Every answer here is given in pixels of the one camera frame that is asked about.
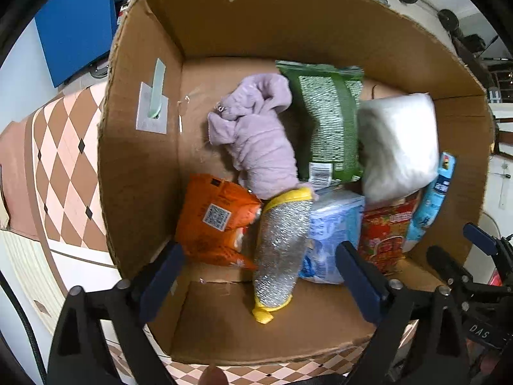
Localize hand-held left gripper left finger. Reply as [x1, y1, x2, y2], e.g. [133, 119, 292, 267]
[48, 241, 186, 385]

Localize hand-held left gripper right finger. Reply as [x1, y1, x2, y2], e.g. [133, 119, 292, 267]
[335, 241, 469, 385]

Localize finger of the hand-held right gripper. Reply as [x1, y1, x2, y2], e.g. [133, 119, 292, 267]
[463, 222, 513, 277]
[427, 245, 474, 301]

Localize red snack packet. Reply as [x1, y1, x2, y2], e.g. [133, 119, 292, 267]
[358, 198, 421, 275]

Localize light blue long packet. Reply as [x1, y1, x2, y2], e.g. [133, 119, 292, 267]
[403, 151, 458, 253]

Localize blue tissue pack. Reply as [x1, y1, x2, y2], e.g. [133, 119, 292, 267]
[299, 186, 366, 285]

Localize orange snack packet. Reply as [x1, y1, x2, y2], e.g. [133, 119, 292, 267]
[175, 174, 263, 270]

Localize silver and yellow packet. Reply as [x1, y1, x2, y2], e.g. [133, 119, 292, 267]
[252, 186, 314, 325]

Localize white soft bag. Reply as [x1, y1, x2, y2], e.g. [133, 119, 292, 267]
[356, 93, 440, 204]

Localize green snack packet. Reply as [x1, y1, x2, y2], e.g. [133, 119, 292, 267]
[276, 60, 365, 183]

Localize purple plush toy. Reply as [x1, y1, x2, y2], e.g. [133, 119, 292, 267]
[207, 73, 319, 201]

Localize cardboard box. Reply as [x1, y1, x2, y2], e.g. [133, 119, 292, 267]
[97, 0, 495, 366]

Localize black speaker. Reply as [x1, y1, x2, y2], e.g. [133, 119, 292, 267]
[463, 34, 485, 53]

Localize blue folded mat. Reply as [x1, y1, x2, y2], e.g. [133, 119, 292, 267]
[34, 0, 119, 88]

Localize black cable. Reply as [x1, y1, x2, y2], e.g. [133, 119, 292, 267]
[0, 273, 46, 373]

